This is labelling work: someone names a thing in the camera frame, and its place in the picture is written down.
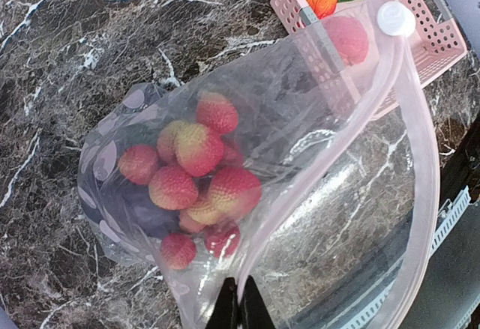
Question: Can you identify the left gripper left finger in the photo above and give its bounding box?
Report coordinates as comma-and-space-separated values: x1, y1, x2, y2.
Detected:
205, 277, 239, 329

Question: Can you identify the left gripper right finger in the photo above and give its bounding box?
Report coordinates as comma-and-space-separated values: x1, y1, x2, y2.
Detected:
239, 276, 275, 329

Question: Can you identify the red lychee bunch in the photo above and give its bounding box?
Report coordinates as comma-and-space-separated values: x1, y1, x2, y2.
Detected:
118, 91, 262, 271

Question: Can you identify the purple eggplant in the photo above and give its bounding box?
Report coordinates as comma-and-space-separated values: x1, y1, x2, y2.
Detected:
100, 182, 179, 239

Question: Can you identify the clear zip top bag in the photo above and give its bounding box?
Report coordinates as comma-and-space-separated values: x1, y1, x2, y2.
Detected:
77, 0, 440, 328

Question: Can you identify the pink plastic basket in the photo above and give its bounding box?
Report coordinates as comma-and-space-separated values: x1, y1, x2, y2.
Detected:
271, 0, 467, 115

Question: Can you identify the white slotted cable duct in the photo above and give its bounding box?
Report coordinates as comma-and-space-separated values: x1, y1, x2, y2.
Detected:
338, 185, 471, 329

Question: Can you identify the black front rail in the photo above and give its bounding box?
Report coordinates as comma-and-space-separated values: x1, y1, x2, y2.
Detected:
439, 115, 480, 205

